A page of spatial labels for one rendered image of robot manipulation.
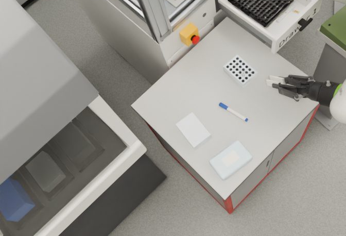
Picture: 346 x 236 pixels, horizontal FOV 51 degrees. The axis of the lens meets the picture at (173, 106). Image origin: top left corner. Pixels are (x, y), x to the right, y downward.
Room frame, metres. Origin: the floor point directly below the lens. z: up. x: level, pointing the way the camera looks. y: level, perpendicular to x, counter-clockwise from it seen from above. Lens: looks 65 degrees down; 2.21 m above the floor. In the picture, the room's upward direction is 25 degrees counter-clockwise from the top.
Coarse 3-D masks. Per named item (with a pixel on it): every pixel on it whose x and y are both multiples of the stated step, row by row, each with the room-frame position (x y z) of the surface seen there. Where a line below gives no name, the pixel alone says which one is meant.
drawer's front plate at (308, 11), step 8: (320, 0) 0.75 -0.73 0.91; (304, 8) 0.73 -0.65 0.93; (312, 8) 0.73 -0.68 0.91; (296, 16) 0.72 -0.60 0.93; (304, 16) 0.72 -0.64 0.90; (312, 16) 0.74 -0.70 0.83; (288, 24) 0.70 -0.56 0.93; (296, 24) 0.70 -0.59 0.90; (280, 32) 0.68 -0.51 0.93; (288, 32) 0.68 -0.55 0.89; (296, 32) 0.70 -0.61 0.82; (272, 40) 0.67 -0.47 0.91; (280, 40) 0.67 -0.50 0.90; (288, 40) 0.69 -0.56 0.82; (272, 48) 0.66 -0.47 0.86
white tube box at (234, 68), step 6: (234, 60) 0.72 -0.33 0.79; (240, 60) 0.71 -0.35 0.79; (228, 66) 0.71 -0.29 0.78; (234, 66) 0.70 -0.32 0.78; (240, 66) 0.69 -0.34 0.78; (246, 66) 0.67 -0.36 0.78; (228, 72) 0.69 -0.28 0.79; (234, 72) 0.67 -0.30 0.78; (240, 72) 0.66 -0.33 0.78; (246, 72) 0.65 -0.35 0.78; (252, 72) 0.64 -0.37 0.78; (234, 78) 0.65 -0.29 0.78; (240, 78) 0.64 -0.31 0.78; (246, 78) 0.63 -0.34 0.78; (252, 78) 0.61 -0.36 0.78; (240, 84) 0.61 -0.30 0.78; (246, 84) 0.60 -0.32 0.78
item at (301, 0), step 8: (224, 0) 1.00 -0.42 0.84; (296, 0) 0.84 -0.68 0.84; (304, 0) 0.80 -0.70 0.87; (312, 0) 0.77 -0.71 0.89; (224, 8) 0.94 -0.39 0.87; (232, 8) 0.90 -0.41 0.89; (296, 8) 0.80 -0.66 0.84; (232, 16) 0.90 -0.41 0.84; (240, 16) 0.85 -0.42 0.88; (248, 16) 0.87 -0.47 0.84; (288, 16) 0.78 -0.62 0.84; (248, 24) 0.81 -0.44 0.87; (256, 24) 0.78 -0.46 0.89; (272, 24) 0.78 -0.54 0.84; (280, 24) 0.77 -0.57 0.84; (256, 32) 0.77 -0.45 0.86; (264, 32) 0.73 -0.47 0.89; (272, 32) 0.74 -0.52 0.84; (264, 40) 0.72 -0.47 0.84
